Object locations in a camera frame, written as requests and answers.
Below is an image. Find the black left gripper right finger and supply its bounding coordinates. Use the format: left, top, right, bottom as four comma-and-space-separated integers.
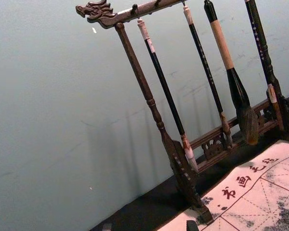
186, 219, 198, 231

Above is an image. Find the black table cloth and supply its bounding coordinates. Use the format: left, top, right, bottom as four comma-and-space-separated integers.
88, 89, 289, 231

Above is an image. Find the white calligraphy practice mat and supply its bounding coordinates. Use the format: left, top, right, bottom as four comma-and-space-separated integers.
158, 140, 289, 231

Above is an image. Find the black brush with white cap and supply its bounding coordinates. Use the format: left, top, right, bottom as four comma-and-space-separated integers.
136, 18, 199, 173

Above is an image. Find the thick black and tan brush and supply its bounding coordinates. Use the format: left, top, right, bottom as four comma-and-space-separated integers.
203, 0, 259, 145

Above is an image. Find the dark wooden dragon brush rack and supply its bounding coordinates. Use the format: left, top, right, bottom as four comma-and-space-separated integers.
75, 0, 289, 226

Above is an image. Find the thin black brush brown tip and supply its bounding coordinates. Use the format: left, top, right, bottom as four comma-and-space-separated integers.
182, 5, 234, 149

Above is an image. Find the black brush with white ferrule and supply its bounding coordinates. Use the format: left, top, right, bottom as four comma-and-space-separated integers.
244, 0, 285, 132

